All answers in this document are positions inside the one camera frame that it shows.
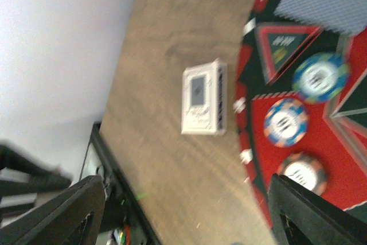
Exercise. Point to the white card box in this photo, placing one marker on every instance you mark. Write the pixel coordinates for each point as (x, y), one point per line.
(204, 99)

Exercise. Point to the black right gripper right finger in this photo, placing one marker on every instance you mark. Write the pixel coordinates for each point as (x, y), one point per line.
(299, 216)

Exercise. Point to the triangular all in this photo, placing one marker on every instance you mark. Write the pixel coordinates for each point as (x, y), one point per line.
(280, 44)

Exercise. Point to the blue white chip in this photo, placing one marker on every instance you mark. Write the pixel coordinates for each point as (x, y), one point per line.
(286, 122)

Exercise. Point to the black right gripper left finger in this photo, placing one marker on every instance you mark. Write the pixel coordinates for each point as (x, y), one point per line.
(72, 217)

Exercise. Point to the round red black poker mat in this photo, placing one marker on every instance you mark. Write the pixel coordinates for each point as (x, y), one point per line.
(329, 139)

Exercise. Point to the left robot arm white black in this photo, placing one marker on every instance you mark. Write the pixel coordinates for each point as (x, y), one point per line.
(22, 181)

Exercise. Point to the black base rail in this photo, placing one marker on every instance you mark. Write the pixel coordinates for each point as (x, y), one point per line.
(124, 221)

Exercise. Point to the brown chip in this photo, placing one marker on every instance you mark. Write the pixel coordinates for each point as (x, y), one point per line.
(305, 170)

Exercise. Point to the blue card seat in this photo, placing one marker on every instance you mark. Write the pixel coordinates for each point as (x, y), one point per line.
(342, 16)

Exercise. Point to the green chip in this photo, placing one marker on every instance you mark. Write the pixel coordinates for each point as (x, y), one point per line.
(321, 77)

